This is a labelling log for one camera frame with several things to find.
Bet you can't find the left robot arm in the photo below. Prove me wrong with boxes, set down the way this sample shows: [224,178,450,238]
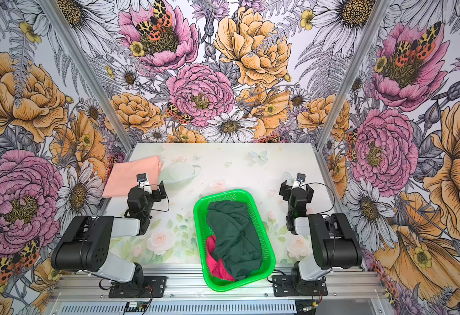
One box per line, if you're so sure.
[50,174,168,299]

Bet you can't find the aluminium mounting rail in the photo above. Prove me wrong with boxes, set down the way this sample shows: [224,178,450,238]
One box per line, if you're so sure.
[46,262,390,315]

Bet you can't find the left aluminium frame post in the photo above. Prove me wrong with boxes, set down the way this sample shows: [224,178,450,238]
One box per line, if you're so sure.
[40,1,135,154]

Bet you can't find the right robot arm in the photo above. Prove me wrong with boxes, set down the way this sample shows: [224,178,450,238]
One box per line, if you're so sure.
[272,174,362,299]

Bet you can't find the magenta t-shirt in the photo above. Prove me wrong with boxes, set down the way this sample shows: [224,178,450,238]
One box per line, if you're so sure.
[206,235,235,282]

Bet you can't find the folded peach t-shirt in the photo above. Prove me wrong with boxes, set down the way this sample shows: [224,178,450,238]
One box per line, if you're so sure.
[102,156,163,198]

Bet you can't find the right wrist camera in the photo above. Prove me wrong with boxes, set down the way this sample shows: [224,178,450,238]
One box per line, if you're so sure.
[292,173,306,188]

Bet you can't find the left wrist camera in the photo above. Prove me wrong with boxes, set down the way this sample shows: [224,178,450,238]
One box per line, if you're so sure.
[136,173,152,193]

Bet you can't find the small green circuit board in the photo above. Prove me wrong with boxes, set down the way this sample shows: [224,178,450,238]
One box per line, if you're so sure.
[123,301,149,314]

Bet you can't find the dark green t-shirt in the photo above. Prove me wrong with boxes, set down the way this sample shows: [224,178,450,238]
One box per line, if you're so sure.
[206,200,263,282]

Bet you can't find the right aluminium frame post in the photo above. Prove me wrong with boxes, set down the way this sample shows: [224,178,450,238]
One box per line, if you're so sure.
[316,1,389,152]

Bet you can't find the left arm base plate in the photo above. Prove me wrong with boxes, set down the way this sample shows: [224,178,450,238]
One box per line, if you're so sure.
[108,276,168,299]

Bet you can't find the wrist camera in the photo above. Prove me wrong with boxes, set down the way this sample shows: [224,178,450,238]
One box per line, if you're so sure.
[292,173,306,188]
[136,173,152,193]

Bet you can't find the green plastic laundry basket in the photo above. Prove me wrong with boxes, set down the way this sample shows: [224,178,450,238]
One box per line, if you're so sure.
[193,189,276,292]

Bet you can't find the aluminium frame post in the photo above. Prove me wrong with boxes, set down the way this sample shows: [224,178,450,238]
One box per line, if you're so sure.
[316,1,389,152]
[40,1,135,154]

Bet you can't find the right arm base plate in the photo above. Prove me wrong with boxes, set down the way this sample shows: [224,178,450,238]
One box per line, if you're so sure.
[272,275,328,298]

